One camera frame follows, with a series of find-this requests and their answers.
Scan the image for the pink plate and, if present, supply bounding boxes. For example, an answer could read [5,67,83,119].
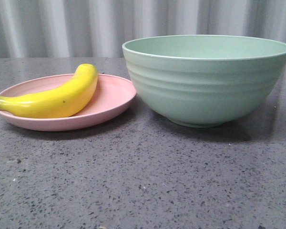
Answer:
[0,73,136,132]

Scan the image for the green ribbed bowl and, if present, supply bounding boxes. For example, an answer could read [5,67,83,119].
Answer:
[123,35,286,128]

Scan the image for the yellow banana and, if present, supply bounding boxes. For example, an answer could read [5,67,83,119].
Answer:
[0,63,98,118]

